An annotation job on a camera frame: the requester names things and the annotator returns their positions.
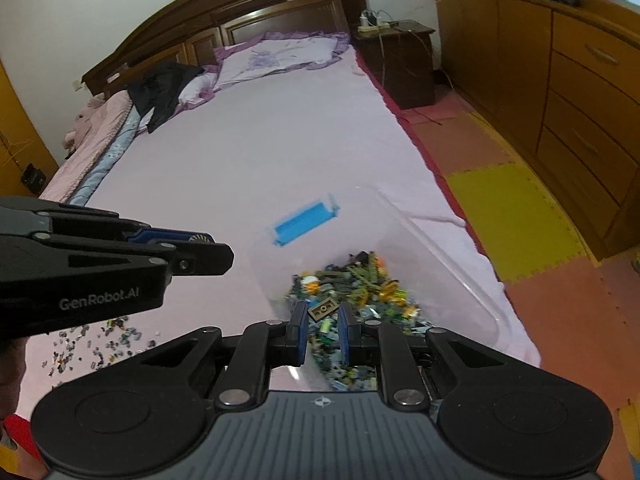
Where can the yellow wooden wardrobe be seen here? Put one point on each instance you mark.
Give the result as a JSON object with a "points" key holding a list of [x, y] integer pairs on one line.
{"points": [[27, 166]]}

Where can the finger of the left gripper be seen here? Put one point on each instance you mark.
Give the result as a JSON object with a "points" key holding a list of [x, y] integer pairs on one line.
{"points": [[147, 234], [197, 258]]}

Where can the dark wooden headboard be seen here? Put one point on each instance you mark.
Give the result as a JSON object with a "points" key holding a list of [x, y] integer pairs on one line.
{"points": [[189, 31]]}

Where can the dark wooden nightstand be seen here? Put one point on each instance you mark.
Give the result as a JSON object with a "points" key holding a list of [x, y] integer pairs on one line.
{"points": [[401, 59]]}

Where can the tan printed toy tile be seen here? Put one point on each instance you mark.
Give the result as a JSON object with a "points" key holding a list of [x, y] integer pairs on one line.
{"points": [[323, 309]]}

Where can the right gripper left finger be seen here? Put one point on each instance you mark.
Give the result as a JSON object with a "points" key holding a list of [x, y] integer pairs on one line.
{"points": [[250, 357]]}

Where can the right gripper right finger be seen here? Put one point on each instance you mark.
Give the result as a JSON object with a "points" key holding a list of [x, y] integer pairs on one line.
{"points": [[386, 348]]}

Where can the clear plastic storage bin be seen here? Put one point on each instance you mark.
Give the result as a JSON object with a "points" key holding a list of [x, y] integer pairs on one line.
{"points": [[356, 248]]}

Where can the black garment on bed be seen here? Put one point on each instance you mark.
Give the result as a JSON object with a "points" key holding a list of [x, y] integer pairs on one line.
{"points": [[159, 91]]}

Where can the brown wooden dresser desk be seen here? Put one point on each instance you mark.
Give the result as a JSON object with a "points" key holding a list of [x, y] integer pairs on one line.
{"points": [[561, 84]]}

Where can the pink checked quilt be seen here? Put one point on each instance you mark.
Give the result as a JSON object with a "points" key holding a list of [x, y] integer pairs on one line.
{"points": [[94, 131]]}

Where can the white power strip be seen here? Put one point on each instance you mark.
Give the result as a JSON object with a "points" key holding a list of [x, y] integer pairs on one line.
{"points": [[371, 23]]}

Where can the person's left hand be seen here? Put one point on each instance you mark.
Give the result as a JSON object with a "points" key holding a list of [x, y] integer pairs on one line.
{"points": [[12, 371]]}

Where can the scattered toy bricks on bed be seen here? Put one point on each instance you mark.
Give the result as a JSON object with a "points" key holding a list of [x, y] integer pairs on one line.
{"points": [[95, 346]]}

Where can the pile of toy bricks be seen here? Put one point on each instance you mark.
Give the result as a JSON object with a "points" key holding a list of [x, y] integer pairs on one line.
{"points": [[364, 283]]}

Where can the blue floral blanket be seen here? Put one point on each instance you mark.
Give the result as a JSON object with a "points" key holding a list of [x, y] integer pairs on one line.
{"points": [[130, 129]]}

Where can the purple floral pillow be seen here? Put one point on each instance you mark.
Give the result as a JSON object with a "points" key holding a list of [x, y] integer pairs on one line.
{"points": [[271, 53]]}

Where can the pink bed sheet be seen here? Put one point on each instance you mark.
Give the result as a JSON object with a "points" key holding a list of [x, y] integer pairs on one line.
{"points": [[262, 149]]}

